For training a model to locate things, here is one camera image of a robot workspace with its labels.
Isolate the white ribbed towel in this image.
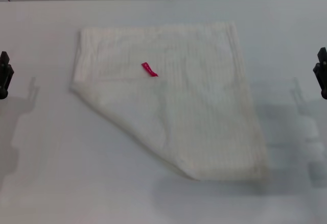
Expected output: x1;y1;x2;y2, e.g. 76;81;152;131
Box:
68;21;271;184

